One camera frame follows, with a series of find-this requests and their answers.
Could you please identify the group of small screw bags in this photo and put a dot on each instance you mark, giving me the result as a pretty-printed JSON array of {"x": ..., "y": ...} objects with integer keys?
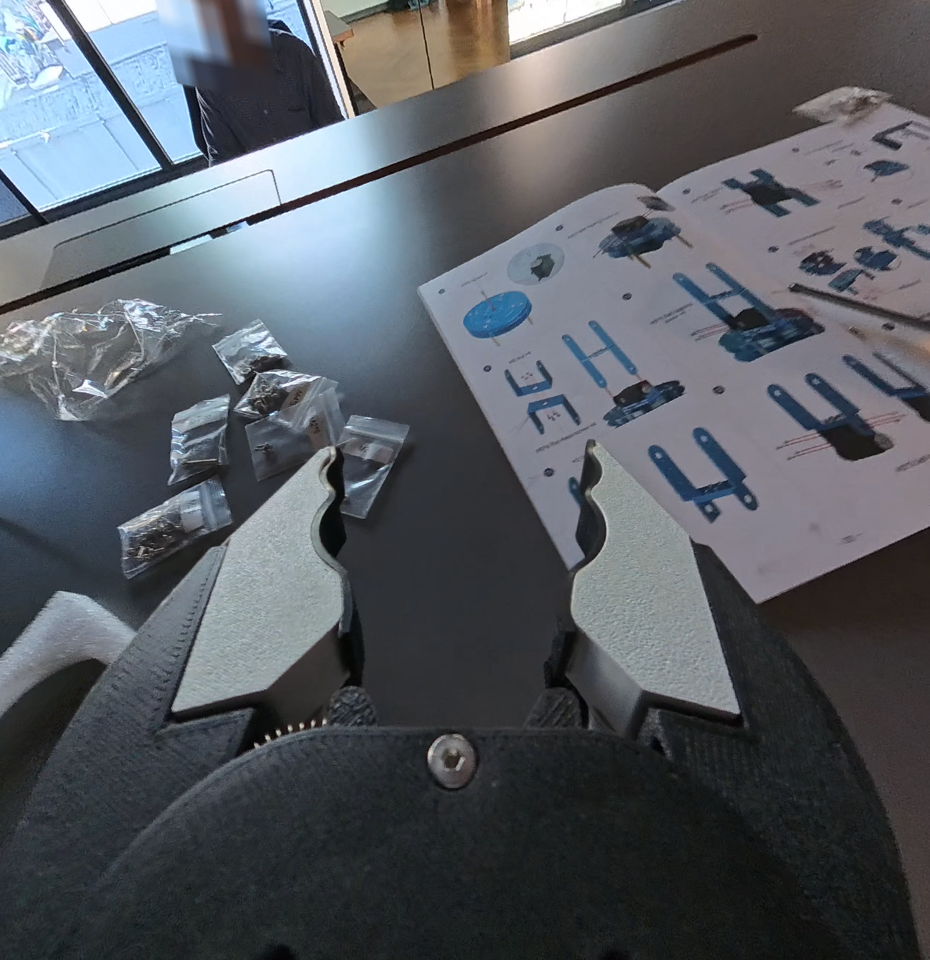
[{"x": 285, "y": 394}]

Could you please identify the black desk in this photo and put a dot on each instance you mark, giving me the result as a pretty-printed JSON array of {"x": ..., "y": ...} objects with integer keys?
[{"x": 435, "y": 225}]

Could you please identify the white foam frame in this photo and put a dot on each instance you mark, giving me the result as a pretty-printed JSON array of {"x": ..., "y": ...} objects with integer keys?
[{"x": 59, "y": 622}]

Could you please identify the open instruction manual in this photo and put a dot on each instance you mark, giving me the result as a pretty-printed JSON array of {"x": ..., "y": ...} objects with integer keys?
[{"x": 585, "y": 300}]

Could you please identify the large crumpled clear plastic bag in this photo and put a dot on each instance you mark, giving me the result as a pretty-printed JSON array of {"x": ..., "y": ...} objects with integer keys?
[{"x": 97, "y": 352}]

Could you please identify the single clear plastic packet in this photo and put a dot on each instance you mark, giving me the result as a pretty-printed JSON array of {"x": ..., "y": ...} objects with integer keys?
[{"x": 847, "y": 105}]

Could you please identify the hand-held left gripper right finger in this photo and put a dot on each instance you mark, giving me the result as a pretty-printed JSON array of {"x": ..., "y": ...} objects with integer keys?
[{"x": 645, "y": 600}]

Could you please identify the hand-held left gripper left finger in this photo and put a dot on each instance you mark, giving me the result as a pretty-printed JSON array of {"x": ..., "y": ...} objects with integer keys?
[{"x": 262, "y": 600}]

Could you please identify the large-paned window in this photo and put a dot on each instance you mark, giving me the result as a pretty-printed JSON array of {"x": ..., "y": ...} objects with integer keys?
[{"x": 59, "y": 112}]

